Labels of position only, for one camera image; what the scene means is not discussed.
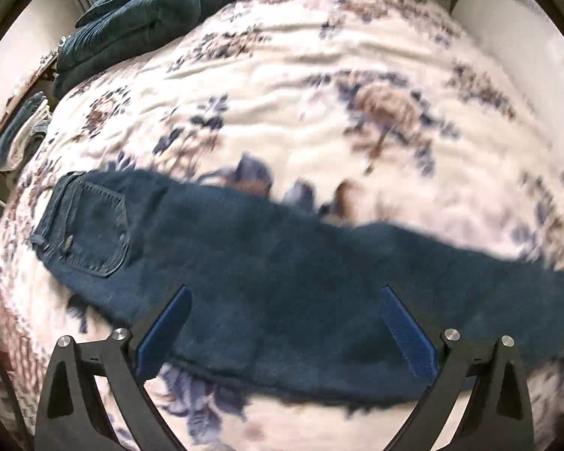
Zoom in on wooden bedside table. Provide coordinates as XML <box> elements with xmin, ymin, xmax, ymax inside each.
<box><xmin>0</xmin><ymin>51</ymin><xmax>61</xmax><ymax>170</ymax></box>

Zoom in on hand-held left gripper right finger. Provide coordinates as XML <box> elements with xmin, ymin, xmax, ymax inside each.
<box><xmin>380</xmin><ymin>286</ymin><xmax>535</xmax><ymax>451</ymax></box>

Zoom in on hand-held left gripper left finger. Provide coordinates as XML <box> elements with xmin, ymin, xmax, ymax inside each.
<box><xmin>34</xmin><ymin>285</ymin><xmax>193</xmax><ymax>451</ymax></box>

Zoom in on floral bed sheet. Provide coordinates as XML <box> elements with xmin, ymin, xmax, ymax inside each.
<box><xmin>0</xmin><ymin>0</ymin><xmax>564</xmax><ymax>451</ymax></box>

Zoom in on dark blue denim pants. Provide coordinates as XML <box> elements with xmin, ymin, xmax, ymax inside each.
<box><xmin>30</xmin><ymin>169</ymin><xmax>564</xmax><ymax>409</ymax></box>

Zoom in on dark teal velvet pillow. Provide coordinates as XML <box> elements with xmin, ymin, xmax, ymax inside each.
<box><xmin>53</xmin><ymin>0</ymin><xmax>276</xmax><ymax>100</ymax></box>

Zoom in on stack of folded clothes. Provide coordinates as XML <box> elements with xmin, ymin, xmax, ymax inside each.
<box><xmin>0</xmin><ymin>92</ymin><xmax>52</xmax><ymax>173</ymax></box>

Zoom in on white wardrobe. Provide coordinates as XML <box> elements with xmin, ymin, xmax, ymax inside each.
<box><xmin>451</xmin><ymin>0</ymin><xmax>564</xmax><ymax>118</ymax></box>

